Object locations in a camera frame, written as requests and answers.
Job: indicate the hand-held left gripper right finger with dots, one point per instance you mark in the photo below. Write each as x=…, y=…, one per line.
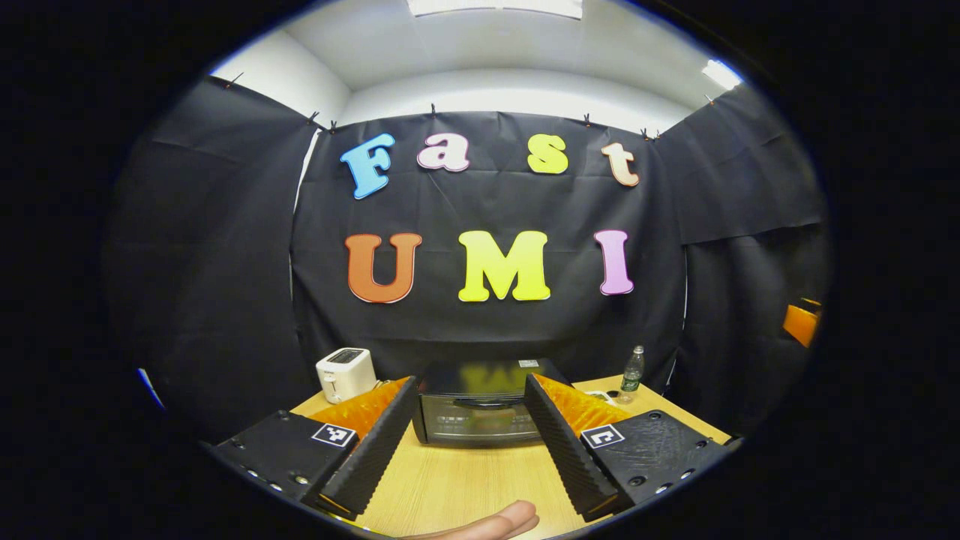
x=559, y=442

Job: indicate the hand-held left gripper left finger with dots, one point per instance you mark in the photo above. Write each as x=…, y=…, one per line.
x=379, y=442

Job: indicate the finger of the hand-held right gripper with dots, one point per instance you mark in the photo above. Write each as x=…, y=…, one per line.
x=799, y=324

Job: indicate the black electric oven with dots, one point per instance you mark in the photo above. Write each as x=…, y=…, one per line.
x=480, y=416

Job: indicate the white divided tray with beans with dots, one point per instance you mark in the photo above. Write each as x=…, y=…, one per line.
x=600, y=395

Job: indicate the white toaster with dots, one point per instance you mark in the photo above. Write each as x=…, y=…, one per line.
x=346, y=373

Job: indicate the clear plastic water bottle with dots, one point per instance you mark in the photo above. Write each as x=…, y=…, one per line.
x=633, y=379

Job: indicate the black backdrop cloth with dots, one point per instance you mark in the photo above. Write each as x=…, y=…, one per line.
x=225, y=262

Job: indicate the ceiling light panel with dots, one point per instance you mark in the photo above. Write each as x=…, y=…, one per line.
x=721, y=73
x=495, y=6

